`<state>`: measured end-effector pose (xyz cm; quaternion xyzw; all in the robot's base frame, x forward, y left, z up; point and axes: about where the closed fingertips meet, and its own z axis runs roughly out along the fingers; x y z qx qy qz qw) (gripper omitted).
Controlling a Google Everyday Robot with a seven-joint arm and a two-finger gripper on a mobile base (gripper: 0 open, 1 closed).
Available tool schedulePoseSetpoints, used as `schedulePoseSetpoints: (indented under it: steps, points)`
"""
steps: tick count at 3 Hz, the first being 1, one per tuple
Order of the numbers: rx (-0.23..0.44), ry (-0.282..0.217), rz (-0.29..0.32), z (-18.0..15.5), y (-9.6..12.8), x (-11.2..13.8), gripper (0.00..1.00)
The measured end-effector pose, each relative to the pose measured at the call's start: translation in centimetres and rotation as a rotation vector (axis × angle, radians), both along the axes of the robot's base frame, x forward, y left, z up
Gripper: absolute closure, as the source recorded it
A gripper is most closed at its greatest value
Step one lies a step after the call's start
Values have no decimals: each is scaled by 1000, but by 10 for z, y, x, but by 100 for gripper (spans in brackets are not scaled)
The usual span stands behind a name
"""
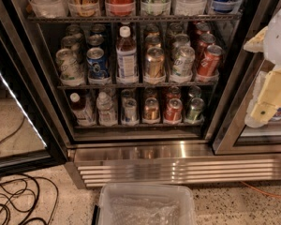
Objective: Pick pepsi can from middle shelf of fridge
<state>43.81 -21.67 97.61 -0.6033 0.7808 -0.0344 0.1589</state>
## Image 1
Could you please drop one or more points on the water bottle bottom shelf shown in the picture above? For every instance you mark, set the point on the water bottle bottom shelf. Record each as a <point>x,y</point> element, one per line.
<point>106,110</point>

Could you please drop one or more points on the gold can bottom shelf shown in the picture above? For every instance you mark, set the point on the gold can bottom shelf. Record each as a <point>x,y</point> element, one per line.
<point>151,112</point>

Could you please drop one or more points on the gold can front middle shelf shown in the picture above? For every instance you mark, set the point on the gold can front middle shelf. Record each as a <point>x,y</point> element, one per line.
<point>154,62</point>

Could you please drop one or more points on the white green can front left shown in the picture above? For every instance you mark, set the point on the white green can front left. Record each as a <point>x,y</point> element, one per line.
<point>68,65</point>

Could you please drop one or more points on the clear plastic bin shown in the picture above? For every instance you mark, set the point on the clear plastic bin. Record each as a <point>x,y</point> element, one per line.
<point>145,204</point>

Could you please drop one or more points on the red can shelf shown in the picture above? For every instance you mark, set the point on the red can shelf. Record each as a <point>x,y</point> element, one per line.
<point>212,58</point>
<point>173,111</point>

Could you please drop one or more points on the open glass fridge door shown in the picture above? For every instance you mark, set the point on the open glass fridge door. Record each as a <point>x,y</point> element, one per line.
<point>27,139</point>

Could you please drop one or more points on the red can bottom shelf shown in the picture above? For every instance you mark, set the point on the red can bottom shelf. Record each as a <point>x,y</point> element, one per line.
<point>173,111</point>

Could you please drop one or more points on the stainless steel fridge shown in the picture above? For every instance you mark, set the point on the stainless steel fridge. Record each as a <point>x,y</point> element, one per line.
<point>220,148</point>

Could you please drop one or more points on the white green can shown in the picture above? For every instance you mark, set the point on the white green can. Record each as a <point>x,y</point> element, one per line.
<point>68,65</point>
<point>183,61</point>

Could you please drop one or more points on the white green can front right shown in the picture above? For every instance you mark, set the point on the white green can front right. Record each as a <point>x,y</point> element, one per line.
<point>183,61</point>

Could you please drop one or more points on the clear water bottle top right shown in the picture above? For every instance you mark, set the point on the clear water bottle top right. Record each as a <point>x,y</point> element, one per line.
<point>189,7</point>

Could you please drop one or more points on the iced tea bottle middle shelf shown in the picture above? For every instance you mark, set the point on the iced tea bottle middle shelf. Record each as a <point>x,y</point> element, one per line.
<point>126,52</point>

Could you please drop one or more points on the silver can bottom shelf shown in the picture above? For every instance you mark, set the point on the silver can bottom shelf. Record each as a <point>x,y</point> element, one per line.
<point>130,107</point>

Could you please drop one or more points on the tea bottle bottom shelf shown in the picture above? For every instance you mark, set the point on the tea bottle bottom shelf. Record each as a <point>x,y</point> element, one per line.
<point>82,108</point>

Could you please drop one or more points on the red can front middle shelf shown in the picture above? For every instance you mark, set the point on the red can front middle shelf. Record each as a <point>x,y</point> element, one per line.
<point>212,58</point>

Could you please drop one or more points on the green can bottom shelf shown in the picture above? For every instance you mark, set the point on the green can bottom shelf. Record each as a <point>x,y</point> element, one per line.
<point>194,110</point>

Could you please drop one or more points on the blue pepsi can front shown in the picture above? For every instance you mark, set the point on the blue pepsi can front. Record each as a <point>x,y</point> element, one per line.
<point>97,63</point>

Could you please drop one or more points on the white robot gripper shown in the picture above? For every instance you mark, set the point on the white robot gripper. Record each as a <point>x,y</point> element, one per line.
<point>278,37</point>

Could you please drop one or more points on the gold can shelf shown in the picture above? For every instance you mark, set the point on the gold can shelf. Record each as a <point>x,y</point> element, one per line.
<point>151,112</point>
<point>154,62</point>

